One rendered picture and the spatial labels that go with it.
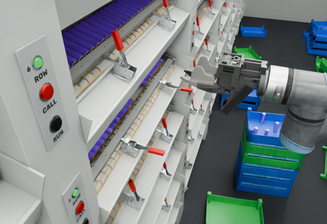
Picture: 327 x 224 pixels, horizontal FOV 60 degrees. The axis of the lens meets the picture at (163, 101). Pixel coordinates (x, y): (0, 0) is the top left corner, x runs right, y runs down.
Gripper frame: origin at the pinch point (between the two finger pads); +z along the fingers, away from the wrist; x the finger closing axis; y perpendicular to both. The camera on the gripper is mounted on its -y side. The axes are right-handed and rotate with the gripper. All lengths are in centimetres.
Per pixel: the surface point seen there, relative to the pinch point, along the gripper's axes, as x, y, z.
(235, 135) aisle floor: -102, -103, -14
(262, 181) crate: -54, -93, -34
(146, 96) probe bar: 6.9, -4.1, 9.3
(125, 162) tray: 27.5, -7.9, 5.9
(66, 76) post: 42.6, 22.6, 3.5
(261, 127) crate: -66, -63, -28
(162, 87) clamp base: -2.0, -6.1, 7.7
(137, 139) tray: 19.9, -7.7, 6.5
